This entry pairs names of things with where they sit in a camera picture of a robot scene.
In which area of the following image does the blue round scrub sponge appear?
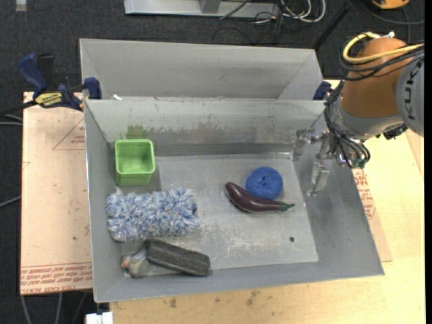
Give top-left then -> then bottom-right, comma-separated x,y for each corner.
244,166 -> 284,201

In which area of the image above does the grey metal bin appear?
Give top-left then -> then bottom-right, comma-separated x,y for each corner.
79,38 -> 385,304

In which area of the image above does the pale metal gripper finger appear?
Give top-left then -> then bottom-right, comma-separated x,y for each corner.
293,128 -> 315,159
304,160 -> 331,197

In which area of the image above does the purple toy eggplant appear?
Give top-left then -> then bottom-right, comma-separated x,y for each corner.
224,182 -> 296,214

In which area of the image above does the dark grey flat block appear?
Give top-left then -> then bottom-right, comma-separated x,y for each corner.
144,238 -> 211,277

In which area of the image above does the grey toy animal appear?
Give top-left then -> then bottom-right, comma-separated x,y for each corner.
120,248 -> 151,279

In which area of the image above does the black cylinder on white bracket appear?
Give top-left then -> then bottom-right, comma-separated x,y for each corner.
382,123 -> 408,141

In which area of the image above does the green square plastic cup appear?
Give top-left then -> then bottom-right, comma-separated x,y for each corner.
113,138 -> 157,187

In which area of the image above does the brown cardboard board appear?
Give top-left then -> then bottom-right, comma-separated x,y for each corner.
20,91 -> 394,296

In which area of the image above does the blue and white fluffy cloth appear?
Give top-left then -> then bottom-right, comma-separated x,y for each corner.
105,187 -> 200,243

